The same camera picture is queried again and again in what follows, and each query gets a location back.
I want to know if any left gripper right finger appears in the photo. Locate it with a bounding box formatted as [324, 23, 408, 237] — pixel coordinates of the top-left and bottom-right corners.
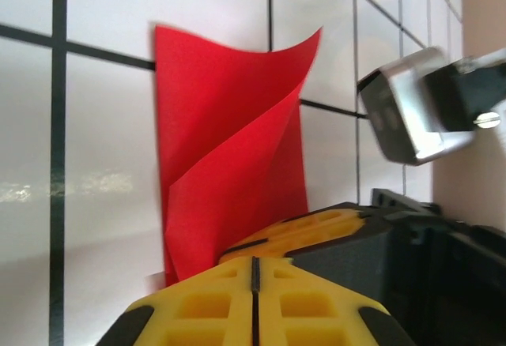
[252, 257, 416, 346]

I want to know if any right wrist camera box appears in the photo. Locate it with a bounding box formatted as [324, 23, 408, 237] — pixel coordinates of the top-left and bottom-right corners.
[357, 45, 506, 165]

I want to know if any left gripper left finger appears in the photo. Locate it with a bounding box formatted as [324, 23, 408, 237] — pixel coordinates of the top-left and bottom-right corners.
[94, 257, 256, 346]

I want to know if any red square paper sheet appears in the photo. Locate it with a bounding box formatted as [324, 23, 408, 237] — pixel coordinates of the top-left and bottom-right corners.
[152, 24, 323, 287]

